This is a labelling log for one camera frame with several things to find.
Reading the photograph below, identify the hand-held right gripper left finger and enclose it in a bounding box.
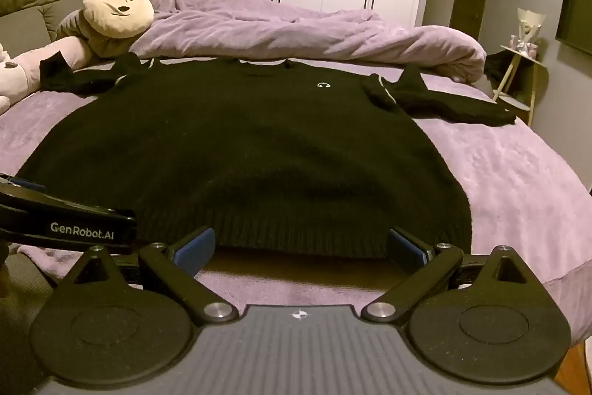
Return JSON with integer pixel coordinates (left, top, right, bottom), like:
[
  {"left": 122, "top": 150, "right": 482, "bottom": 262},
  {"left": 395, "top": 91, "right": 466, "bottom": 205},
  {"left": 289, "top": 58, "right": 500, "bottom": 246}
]
[{"left": 59, "top": 226, "right": 239, "bottom": 325}]

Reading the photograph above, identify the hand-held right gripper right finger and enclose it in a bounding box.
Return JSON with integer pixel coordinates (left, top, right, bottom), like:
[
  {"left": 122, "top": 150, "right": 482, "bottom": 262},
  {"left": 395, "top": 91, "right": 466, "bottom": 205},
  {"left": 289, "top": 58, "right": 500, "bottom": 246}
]
[{"left": 361, "top": 227, "right": 543, "bottom": 324}]

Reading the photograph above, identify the black knit sweater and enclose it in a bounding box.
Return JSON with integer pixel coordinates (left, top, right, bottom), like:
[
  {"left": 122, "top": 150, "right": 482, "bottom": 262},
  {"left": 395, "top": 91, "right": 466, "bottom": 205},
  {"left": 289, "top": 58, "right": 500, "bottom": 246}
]
[{"left": 18, "top": 53, "right": 519, "bottom": 261}]

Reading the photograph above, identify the mauve bed sheet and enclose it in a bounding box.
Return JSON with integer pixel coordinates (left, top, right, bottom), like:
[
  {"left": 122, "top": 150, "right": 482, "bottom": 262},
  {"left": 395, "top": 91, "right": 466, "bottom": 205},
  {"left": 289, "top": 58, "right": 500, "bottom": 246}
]
[{"left": 0, "top": 53, "right": 592, "bottom": 331}]

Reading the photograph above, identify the pink plush toy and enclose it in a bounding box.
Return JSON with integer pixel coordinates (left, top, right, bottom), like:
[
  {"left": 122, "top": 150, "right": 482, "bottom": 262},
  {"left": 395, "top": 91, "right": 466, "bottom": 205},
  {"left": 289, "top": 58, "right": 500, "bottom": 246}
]
[{"left": 0, "top": 36, "right": 93, "bottom": 116}]

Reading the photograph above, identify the cream plush toy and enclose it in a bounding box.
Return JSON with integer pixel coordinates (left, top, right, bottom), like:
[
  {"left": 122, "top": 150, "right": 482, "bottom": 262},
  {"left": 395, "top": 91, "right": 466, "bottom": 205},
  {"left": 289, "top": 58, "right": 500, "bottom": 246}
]
[{"left": 55, "top": 9, "right": 153, "bottom": 59}]

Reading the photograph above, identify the dark cloth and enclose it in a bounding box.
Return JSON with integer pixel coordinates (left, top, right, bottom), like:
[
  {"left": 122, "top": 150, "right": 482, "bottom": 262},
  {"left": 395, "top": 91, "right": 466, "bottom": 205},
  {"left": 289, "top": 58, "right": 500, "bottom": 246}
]
[{"left": 483, "top": 51, "right": 515, "bottom": 88}]

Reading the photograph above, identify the round cream face pillow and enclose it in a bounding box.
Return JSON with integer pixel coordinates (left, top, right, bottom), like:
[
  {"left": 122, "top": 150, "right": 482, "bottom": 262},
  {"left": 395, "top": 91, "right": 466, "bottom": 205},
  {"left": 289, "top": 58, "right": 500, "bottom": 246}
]
[{"left": 82, "top": 0, "right": 155, "bottom": 39}]

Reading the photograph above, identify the green padded headboard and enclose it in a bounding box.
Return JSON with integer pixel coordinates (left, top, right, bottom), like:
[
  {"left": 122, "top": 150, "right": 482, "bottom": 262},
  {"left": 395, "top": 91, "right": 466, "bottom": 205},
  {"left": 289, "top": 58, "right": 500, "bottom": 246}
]
[{"left": 0, "top": 0, "right": 135, "bottom": 58}]

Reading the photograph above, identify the small side table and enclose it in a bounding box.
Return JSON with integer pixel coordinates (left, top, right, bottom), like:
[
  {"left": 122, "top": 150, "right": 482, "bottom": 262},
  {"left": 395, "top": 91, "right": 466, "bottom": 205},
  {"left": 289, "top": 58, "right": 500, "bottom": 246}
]
[{"left": 492, "top": 44, "right": 549, "bottom": 127}]

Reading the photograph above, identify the purple duvet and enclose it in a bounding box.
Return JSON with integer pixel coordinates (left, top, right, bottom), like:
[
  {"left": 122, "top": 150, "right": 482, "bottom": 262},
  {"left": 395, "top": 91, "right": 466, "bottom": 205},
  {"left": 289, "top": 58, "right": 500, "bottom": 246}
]
[{"left": 129, "top": 0, "right": 487, "bottom": 84}]

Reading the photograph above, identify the white flower bouquet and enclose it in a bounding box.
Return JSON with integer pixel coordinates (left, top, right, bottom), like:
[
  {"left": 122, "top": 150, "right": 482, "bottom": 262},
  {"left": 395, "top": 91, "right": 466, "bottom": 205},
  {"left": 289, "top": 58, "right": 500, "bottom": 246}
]
[{"left": 515, "top": 7, "right": 547, "bottom": 50}]

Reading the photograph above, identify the wall television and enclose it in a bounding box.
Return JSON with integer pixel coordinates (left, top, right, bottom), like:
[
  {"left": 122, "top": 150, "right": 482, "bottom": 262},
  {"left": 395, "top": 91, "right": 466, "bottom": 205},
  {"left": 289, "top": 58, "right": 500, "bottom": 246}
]
[{"left": 554, "top": 0, "right": 592, "bottom": 56}]

